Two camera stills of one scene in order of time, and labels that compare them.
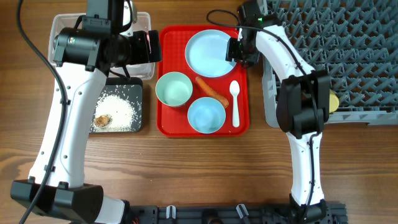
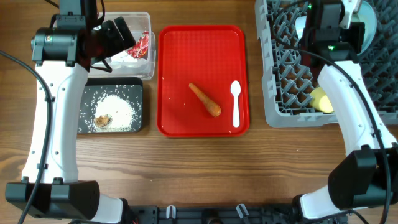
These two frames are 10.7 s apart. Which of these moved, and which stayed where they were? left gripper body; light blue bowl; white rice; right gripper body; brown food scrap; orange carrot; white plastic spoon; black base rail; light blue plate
Moved: left gripper body; light blue plate; right gripper body; light blue bowl; orange carrot
Stayed: white plastic spoon; brown food scrap; black base rail; white rice
